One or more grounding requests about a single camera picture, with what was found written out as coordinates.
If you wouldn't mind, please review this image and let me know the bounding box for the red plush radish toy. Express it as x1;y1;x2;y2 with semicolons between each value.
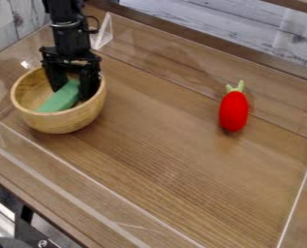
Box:
219;80;249;132

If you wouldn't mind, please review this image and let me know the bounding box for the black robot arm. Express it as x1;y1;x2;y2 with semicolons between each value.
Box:
39;0;102;101

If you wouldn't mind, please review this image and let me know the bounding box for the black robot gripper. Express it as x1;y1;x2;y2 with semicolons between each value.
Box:
39;21;102;101

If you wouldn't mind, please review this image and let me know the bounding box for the clear acrylic tray wall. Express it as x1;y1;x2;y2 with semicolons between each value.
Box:
0;121;205;248

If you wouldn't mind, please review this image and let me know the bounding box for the black table leg bracket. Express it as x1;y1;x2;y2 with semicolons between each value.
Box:
15;205;61;248

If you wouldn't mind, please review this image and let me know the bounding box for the clear acrylic corner bracket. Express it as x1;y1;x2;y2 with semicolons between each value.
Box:
90;14;113;50

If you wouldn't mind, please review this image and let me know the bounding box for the brown wooden bowl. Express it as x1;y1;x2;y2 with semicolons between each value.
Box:
11;67;107;134

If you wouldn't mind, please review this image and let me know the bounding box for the green rectangular block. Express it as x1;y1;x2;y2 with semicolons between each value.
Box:
37;79;79;112

